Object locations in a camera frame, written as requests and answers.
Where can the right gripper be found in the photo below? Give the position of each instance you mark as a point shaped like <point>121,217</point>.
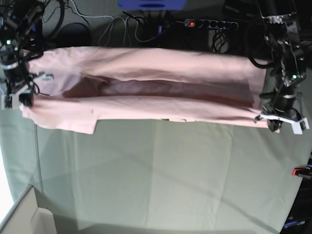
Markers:
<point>15,94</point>

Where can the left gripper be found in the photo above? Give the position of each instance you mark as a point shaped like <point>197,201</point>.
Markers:
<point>275,119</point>

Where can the pink t-shirt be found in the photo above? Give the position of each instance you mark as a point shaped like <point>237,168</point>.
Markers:
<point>96,83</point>

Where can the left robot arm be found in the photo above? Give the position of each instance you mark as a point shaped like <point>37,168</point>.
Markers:
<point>288,66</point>

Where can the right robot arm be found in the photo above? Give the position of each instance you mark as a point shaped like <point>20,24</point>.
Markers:
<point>21,41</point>

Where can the red side clamp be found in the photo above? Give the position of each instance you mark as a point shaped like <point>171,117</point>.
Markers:
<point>305,173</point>

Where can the black round base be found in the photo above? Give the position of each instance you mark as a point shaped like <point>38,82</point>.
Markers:
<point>73,35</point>

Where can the white power strip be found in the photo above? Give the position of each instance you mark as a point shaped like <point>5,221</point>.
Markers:
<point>211,24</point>

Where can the green table cloth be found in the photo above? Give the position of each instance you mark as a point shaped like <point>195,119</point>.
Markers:
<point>158,175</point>

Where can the blue box top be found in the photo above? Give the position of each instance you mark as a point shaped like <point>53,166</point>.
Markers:
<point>151,4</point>

